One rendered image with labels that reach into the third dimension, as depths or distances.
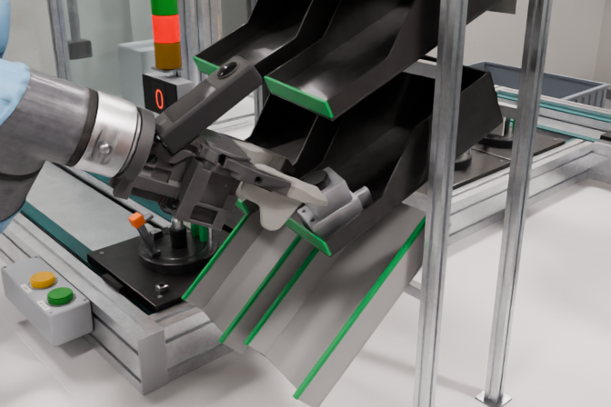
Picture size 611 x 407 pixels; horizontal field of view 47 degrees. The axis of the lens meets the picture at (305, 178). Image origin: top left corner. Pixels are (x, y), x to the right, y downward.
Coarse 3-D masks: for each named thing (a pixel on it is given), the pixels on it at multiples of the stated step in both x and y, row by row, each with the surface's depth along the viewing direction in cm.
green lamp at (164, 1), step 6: (150, 0) 130; (156, 0) 129; (162, 0) 129; (168, 0) 129; (174, 0) 130; (156, 6) 129; (162, 6) 129; (168, 6) 129; (174, 6) 130; (156, 12) 130; (162, 12) 130; (168, 12) 130; (174, 12) 130
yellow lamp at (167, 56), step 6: (180, 42) 134; (156, 48) 133; (162, 48) 132; (168, 48) 132; (174, 48) 133; (180, 48) 134; (156, 54) 133; (162, 54) 132; (168, 54) 132; (174, 54) 133; (180, 54) 134; (156, 60) 134; (162, 60) 133; (168, 60) 133; (174, 60) 133; (180, 60) 135; (156, 66) 134; (162, 66) 133; (168, 66) 133; (174, 66) 134; (180, 66) 135
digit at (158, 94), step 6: (156, 84) 136; (162, 84) 134; (156, 90) 136; (162, 90) 135; (156, 96) 137; (162, 96) 135; (156, 102) 137; (162, 102) 136; (156, 108) 138; (162, 108) 136
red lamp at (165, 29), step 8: (152, 16) 131; (160, 16) 130; (168, 16) 130; (176, 16) 131; (152, 24) 132; (160, 24) 130; (168, 24) 130; (176, 24) 132; (160, 32) 131; (168, 32) 131; (176, 32) 132; (160, 40) 132; (168, 40) 132; (176, 40) 133
